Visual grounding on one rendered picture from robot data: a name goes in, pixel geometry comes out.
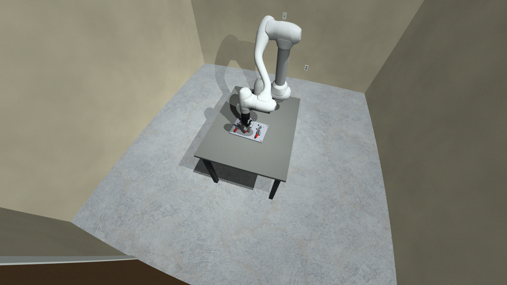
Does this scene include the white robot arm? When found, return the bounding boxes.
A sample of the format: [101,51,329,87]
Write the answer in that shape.
[238,15,302,114]

